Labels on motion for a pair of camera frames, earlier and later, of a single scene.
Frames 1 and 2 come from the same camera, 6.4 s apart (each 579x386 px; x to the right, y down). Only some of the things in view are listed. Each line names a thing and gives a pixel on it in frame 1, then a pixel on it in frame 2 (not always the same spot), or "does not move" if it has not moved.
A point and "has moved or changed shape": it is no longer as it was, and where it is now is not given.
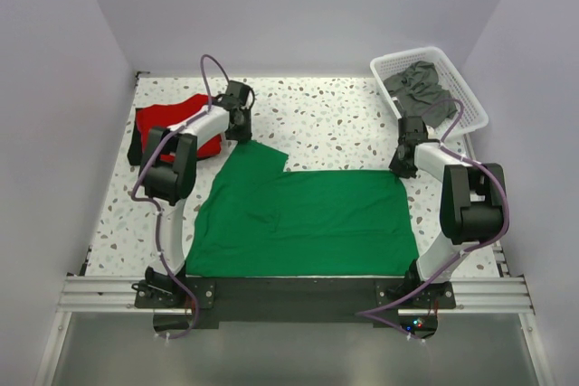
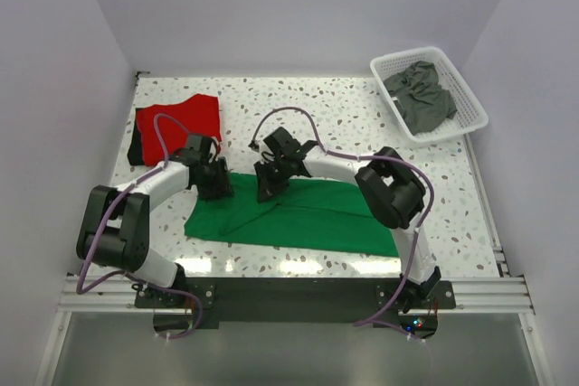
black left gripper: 244,134 -> 222,184
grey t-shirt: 417,89 does not move
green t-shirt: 254,219 has moved or changed shape
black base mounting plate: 207,300 does not move
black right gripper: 397,169 -> 267,188
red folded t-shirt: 172,115 does not move
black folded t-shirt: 134,153 does not move
